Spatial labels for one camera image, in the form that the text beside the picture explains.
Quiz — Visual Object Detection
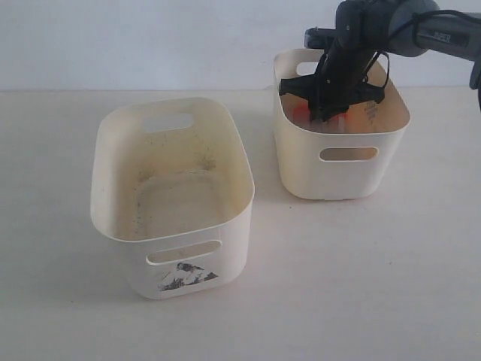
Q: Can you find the orange-capped clear tube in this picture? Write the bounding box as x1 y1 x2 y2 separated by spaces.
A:
337 107 358 134
292 105 310 126

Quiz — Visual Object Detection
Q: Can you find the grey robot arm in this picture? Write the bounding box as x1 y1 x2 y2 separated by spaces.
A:
278 1 480 122

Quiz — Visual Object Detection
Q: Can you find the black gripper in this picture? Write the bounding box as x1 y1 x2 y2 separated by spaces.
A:
279 40 386 122

